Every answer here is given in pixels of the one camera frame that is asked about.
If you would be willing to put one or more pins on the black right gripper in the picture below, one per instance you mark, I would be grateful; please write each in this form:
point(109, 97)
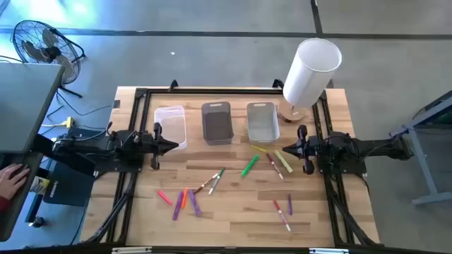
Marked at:
point(306, 150)

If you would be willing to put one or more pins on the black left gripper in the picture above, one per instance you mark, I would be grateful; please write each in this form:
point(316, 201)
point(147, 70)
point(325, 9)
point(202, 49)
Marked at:
point(156, 146)

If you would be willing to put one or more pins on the pale yellow-green highlighter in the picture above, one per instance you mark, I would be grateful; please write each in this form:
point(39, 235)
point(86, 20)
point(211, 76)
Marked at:
point(283, 161)

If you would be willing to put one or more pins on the thin maroon capped marker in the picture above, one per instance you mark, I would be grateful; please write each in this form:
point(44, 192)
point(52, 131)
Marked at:
point(273, 165)

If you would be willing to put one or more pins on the green highlighter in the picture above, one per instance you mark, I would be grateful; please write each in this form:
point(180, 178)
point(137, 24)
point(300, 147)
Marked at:
point(250, 166)

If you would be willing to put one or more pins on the pink highlighter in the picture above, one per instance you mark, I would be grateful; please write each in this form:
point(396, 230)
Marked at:
point(164, 197)

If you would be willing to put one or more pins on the thin brown capped marker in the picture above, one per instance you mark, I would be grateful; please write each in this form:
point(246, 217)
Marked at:
point(205, 184)

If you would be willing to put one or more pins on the small purple marker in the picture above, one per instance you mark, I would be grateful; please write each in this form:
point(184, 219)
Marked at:
point(289, 204)

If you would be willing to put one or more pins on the orange highlighter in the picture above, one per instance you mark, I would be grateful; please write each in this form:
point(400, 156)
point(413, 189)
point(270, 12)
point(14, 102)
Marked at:
point(184, 198)

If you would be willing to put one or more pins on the thin green capped marker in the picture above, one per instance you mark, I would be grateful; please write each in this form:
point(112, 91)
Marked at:
point(216, 181)

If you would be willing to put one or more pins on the dark purple highlighter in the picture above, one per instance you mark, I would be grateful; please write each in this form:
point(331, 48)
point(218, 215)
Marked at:
point(177, 206)

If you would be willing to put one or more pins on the light purple highlighter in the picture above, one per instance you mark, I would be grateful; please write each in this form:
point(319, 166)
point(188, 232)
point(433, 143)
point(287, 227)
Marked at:
point(194, 202)

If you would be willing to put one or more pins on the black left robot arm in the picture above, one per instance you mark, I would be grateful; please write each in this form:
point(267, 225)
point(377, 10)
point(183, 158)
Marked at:
point(116, 144)

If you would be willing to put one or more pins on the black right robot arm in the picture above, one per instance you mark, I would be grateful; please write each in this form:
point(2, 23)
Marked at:
point(370, 146)

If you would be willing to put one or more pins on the clear plastic bin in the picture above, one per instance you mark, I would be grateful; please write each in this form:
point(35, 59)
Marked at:
point(173, 123)

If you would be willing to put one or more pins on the round wooden lamp base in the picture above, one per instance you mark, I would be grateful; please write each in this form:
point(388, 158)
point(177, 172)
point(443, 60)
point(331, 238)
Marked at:
point(295, 114)

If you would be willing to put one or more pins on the slim yellow highlighter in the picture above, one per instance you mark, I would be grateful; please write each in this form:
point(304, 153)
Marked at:
point(258, 148)

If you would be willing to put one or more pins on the light grey plastic bin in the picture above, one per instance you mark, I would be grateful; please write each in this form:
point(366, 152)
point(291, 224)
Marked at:
point(263, 123)

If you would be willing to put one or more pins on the dark grey plastic bin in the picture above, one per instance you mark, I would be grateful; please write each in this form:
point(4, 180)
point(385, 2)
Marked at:
point(217, 123)

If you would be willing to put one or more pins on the small black patch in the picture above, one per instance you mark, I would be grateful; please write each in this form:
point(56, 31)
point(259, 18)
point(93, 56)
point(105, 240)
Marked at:
point(116, 104)

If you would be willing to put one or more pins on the thin red capped marker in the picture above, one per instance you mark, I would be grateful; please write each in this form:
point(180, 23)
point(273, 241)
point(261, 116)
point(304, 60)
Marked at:
point(281, 215)

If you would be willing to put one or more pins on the white cylindrical lamp shade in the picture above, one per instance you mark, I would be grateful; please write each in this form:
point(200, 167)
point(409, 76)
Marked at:
point(310, 70)

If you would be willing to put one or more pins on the black diagonal bar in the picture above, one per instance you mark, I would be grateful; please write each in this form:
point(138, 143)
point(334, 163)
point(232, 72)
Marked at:
point(70, 160)

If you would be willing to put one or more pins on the yellow power plug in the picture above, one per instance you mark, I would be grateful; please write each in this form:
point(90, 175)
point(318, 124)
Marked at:
point(69, 122)

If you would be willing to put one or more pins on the black tool case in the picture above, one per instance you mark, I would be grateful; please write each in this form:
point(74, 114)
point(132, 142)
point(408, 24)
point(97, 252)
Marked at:
point(67, 187)

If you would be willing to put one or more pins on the grey metal side table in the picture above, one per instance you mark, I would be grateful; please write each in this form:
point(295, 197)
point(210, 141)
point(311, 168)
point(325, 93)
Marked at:
point(420, 155)

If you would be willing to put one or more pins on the yellow white box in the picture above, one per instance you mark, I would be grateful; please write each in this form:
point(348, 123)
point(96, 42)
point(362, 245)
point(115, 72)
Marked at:
point(40, 183)

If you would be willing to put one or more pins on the light grey desk panel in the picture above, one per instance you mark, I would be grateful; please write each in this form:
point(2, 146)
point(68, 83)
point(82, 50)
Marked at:
point(24, 106)

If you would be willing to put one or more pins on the black caster wheel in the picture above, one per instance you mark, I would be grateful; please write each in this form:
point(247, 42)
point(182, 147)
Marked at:
point(37, 221)

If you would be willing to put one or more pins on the black floor fan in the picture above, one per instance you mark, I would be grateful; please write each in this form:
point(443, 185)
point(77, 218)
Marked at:
point(46, 53)

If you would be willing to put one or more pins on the person's hand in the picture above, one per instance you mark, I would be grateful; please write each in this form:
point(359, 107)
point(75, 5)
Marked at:
point(12, 181)

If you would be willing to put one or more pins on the dark grey desk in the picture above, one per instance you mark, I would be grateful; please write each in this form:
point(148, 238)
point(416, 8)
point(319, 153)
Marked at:
point(14, 218)

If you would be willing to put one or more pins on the black metal table frame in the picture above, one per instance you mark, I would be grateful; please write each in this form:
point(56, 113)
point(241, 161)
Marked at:
point(212, 91)

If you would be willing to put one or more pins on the silver frame bracket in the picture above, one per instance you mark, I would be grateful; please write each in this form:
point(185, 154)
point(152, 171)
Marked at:
point(328, 251)
point(130, 250)

